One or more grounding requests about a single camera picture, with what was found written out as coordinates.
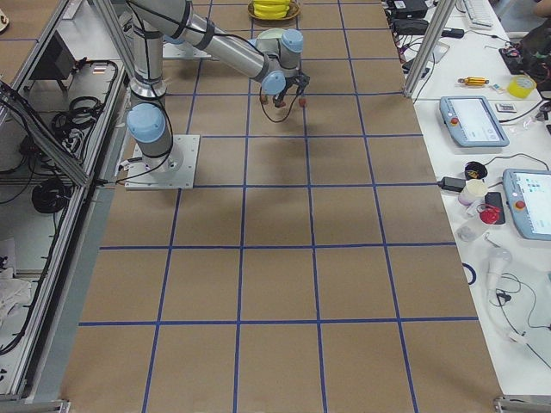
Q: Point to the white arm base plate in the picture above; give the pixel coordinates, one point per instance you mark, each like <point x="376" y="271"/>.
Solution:
<point x="175" y="171"/>

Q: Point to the black phone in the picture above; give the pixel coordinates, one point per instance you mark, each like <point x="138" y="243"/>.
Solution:
<point x="494" y="199"/>

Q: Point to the light green plate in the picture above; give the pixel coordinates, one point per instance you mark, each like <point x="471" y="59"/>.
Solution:
<point x="273" y="33"/>

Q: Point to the black round bowl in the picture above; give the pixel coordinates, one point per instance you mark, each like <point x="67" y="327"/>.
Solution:
<point x="475" y="170"/>

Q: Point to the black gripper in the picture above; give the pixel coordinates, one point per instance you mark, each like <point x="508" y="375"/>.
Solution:
<point x="287" y="89"/>

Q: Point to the gold cylinder part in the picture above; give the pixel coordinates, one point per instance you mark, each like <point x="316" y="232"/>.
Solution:
<point x="473" y="81"/>

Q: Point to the white handheld device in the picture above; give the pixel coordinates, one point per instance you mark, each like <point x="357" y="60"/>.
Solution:
<point x="499" y="259"/>

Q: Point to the black box left shelf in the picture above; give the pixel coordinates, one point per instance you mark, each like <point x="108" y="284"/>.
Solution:
<point x="56" y="62"/>

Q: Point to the aluminium frame post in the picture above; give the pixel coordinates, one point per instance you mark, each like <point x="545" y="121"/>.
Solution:
<point x="436" y="25"/>

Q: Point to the black power adapter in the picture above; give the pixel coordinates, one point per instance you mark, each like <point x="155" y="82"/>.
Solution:
<point x="451" y="184"/>

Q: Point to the yellow banana bunch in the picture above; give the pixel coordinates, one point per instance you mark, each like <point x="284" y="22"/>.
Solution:
<point x="270" y="9"/>

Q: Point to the red round object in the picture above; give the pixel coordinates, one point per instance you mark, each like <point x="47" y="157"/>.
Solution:
<point x="487" y="214"/>

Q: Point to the near teach pendant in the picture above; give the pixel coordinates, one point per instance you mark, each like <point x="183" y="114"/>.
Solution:
<point x="527" y="194"/>

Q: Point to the teach pendant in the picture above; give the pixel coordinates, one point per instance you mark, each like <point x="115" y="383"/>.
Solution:
<point x="471" y="122"/>
<point x="527" y="194"/>

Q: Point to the yellow tape roll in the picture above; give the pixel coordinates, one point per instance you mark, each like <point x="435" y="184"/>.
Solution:
<point x="521" y="86"/>

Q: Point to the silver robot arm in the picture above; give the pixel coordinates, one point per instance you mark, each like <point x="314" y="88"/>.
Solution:
<point x="272" y="60"/>

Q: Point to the wicker basket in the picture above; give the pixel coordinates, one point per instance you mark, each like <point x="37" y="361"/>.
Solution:
<point x="293" y="11"/>

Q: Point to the far teach pendant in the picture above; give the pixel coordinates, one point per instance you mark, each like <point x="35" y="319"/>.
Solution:
<point x="471" y="122"/>

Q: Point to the white paper cup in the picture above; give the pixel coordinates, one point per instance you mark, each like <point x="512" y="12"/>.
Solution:
<point x="474" y="189"/>

